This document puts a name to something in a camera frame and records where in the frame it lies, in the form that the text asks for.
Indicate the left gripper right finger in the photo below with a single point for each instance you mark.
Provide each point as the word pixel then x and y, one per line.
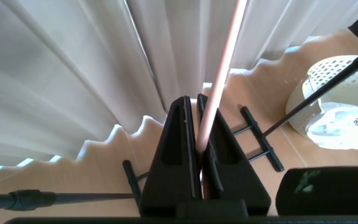
pixel 244 186

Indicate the black clothes rack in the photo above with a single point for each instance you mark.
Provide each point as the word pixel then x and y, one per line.
pixel 33 199

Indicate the pink clothes hanger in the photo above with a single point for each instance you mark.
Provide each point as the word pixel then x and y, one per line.
pixel 223 68

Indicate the white printed garment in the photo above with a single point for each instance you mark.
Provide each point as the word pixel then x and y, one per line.
pixel 337 130

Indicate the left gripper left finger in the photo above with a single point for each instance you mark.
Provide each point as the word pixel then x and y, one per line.
pixel 169 186

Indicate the white laundry basket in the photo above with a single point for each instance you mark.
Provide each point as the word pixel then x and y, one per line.
pixel 297 105

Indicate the beige curtain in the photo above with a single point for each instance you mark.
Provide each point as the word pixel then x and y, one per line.
pixel 73 62

